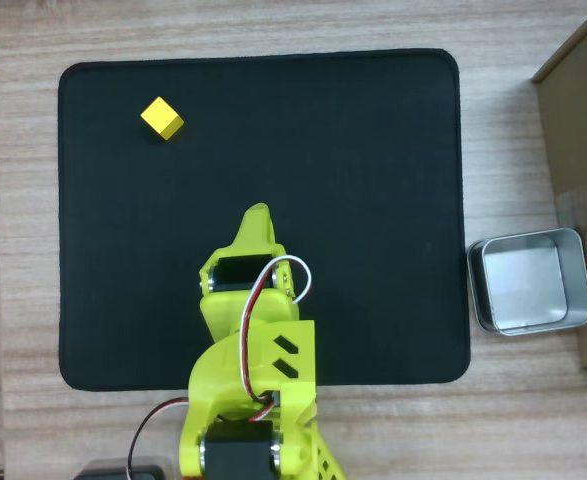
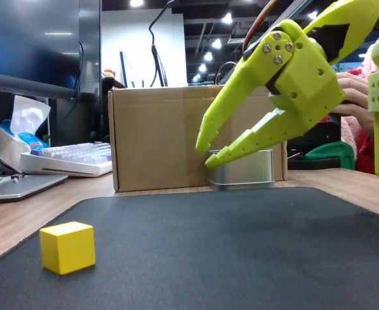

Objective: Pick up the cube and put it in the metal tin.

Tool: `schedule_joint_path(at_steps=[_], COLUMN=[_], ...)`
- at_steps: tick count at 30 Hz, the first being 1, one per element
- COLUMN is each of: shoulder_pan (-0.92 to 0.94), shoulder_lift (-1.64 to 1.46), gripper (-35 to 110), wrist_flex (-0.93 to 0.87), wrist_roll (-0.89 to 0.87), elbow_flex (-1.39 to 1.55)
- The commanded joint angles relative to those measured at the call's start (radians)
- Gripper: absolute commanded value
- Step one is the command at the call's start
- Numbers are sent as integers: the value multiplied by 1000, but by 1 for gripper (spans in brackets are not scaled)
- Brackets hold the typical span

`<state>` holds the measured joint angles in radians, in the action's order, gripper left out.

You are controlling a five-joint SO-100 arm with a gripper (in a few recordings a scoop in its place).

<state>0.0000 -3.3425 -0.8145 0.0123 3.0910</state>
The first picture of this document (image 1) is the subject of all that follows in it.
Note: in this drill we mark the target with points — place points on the yellow-green gripper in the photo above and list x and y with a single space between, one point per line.
223 309

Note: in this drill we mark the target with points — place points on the yellow cube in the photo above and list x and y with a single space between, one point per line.
160 117

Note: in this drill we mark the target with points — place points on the yellow-green robot arm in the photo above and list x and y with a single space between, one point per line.
223 370

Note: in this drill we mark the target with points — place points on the silver metal tin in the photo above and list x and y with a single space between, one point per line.
523 285

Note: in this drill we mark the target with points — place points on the black rectangular desk mat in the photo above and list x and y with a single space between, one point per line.
343 175

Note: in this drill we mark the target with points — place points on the black plastic box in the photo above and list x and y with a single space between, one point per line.
118 471

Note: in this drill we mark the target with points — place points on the brown cardboard box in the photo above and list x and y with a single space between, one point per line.
585 130

